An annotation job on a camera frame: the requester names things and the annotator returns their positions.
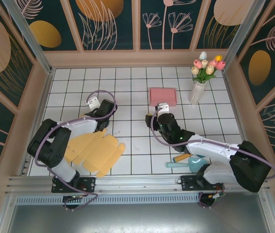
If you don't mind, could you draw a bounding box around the grey metal sheet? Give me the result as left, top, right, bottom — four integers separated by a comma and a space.
0, 194, 275, 233

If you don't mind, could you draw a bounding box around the grey slotted cable duct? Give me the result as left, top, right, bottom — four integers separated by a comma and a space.
15, 194, 200, 205

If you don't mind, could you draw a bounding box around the artificial tulip bouquet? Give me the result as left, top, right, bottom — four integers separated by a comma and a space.
191, 51, 226, 85

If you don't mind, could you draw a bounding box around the aluminium frame post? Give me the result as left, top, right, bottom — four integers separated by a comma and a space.
221, 0, 267, 71
1, 0, 55, 73

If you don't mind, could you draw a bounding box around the yellow paper box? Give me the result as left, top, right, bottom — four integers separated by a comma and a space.
64, 110, 126, 178

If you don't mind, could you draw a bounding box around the aluminium side rail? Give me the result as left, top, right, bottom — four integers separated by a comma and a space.
18, 68, 55, 177
222, 68, 258, 172

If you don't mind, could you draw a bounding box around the aluminium mounting rail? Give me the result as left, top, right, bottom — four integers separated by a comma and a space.
5, 172, 271, 195

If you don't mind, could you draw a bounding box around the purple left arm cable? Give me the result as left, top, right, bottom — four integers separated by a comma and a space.
34, 90, 118, 211

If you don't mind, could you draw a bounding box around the pink paper box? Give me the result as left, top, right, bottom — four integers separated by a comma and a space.
148, 87, 177, 107

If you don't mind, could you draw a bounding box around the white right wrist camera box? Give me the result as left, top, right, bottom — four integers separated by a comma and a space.
155, 102, 170, 114

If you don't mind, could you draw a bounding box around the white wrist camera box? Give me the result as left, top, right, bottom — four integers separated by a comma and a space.
86, 96, 100, 110
155, 102, 170, 114

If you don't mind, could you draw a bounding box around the light blue toy shovel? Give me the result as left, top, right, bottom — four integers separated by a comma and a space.
166, 156, 210, 173

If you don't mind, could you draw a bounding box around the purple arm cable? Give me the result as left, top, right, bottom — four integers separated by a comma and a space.
34, 90, 118, 211
151, 108, 275, 209

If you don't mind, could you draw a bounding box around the white ribbed vase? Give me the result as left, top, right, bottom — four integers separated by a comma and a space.
189, 82, 206, 105

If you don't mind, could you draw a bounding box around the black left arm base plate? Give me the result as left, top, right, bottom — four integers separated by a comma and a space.
52, 176, 96, 194

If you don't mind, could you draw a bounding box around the black round cable port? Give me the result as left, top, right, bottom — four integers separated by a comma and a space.
198, 193, 225, 209
62, 195, 85, 211

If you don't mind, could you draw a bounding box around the teal rake with wooden handle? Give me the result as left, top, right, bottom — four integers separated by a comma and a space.
172, 153, 205, 163

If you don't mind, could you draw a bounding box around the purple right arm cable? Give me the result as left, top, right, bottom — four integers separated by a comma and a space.
151, 108, 275, 209

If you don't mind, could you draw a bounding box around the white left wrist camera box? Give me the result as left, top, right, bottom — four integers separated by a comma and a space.
86, 96, 100, 110

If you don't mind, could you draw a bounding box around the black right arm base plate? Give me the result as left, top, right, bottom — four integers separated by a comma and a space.
180, 175, 225, 192

